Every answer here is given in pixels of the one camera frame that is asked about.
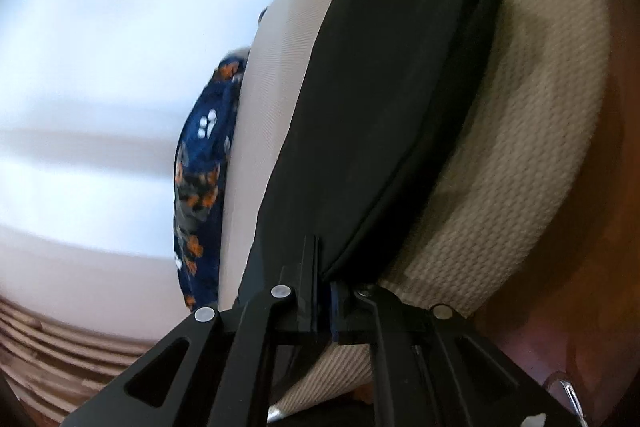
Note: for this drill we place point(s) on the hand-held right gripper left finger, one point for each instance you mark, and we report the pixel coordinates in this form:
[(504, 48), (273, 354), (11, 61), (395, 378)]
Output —
[(311, 267)]

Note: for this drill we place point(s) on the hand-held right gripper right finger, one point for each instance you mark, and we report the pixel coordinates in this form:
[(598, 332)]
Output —
[(336, 307)]

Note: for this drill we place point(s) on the black pants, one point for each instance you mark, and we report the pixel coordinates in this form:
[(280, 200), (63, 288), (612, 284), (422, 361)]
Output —
[(380, 107)]

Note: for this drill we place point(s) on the navy paw print blanket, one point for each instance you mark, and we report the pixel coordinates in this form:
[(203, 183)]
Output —
[(200, 147)]

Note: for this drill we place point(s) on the metal clip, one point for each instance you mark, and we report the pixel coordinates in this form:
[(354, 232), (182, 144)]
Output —
[(571, 396)]

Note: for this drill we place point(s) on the wooden slatted frame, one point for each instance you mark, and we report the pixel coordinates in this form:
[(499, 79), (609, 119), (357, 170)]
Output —
[(50, 357)]

